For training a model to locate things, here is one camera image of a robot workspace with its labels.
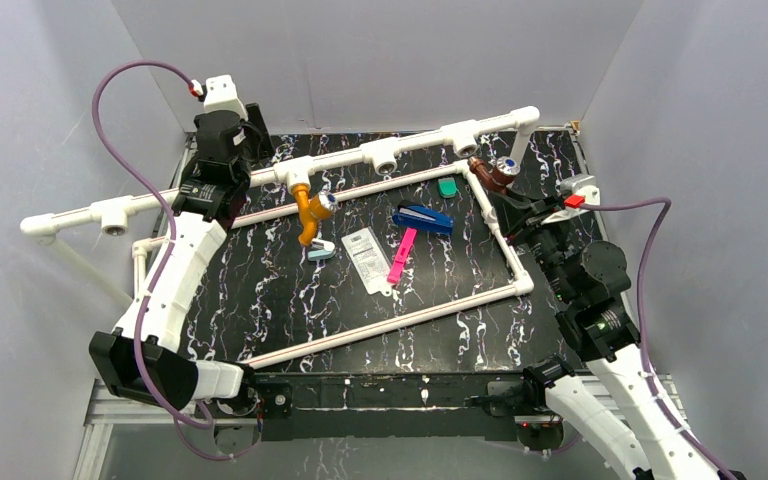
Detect teal green eraser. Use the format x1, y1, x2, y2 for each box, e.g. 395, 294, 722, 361
437, 177, 459, 199

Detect aluminium frame rail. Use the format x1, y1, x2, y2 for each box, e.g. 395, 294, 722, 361
72, 132, 690, 480

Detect pink plastic clip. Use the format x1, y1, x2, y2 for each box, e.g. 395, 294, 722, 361
387, 228, 418, 285

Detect black front base bar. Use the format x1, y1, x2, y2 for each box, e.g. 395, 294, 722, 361
252, 371, 539, 441

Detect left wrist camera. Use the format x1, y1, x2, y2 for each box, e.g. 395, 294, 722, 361
189, 74, 249, 120

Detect blue stapler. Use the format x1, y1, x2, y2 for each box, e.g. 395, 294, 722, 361
391, 202, 454, 236

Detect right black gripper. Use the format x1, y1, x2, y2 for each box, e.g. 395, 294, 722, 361
490, 186, 575, 301

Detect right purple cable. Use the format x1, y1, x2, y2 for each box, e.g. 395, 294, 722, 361
576, 197, 743, 480

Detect orange plastic faucet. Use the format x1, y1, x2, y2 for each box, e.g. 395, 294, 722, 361
291, 184, 338, 247

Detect small white teal clip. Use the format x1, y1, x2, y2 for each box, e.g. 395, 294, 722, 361
306, 238, 336, 262

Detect white barcode label tag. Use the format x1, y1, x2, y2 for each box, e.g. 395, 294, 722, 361
341, 227, 393, 297

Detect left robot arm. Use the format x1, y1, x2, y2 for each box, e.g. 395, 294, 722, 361
89, 103, 275, 416

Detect brown plastic faucet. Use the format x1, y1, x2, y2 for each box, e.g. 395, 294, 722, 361
468, 156, 521, 195

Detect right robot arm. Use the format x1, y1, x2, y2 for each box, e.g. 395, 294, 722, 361
466, 189, 745, 479

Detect white PVC pipe frame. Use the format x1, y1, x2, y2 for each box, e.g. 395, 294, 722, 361
20, 106, 540, 370

